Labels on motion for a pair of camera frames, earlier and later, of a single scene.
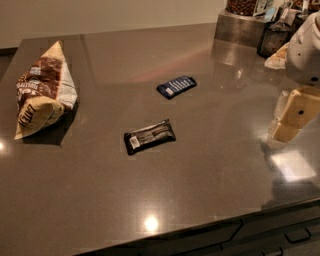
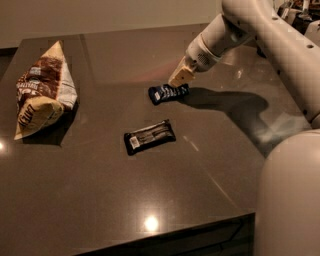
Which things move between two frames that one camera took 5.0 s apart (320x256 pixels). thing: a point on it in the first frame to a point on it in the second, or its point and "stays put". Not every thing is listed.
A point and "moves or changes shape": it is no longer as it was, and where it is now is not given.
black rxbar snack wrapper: x=159 y=133 stays put
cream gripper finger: x=300 y=109 to x=200 y=57
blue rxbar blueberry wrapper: x=170 y=89 moves or changes shape
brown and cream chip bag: x=44 y=92 stays put
